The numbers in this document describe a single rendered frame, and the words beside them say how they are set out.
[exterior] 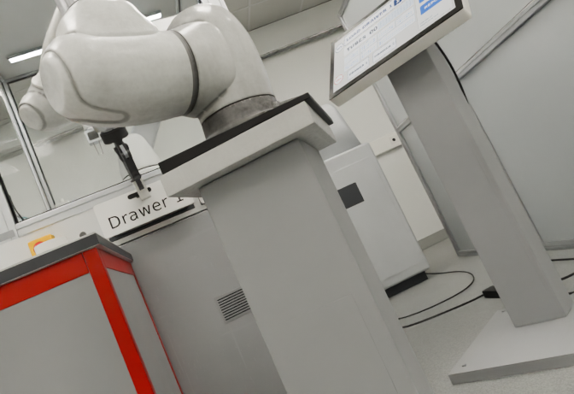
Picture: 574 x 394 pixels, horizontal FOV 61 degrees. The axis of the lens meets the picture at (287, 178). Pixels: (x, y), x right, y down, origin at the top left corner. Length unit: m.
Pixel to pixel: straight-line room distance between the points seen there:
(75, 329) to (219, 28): 0.66
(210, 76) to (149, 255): 0.92
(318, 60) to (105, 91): 4.62
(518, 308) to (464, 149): 0.52
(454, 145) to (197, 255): 0.91
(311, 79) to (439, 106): 3.67
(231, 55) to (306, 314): 0.47
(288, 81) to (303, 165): 4.41
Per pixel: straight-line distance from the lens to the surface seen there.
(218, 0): 2.00
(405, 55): 1.60
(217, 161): 0.82
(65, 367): 1.13
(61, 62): 0.83
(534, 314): 1.73
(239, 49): 0.93
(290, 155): 0.83
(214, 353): 1.69
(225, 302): 1.68
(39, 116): 1.33
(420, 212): 5.18
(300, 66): 5.30
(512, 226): 1.65
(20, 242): 1.77
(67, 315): 1.12
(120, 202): 1.62
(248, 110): 0.89
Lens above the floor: 0.56
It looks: 8 degrees up
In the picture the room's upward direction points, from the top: 25 degrees counter-clockwise
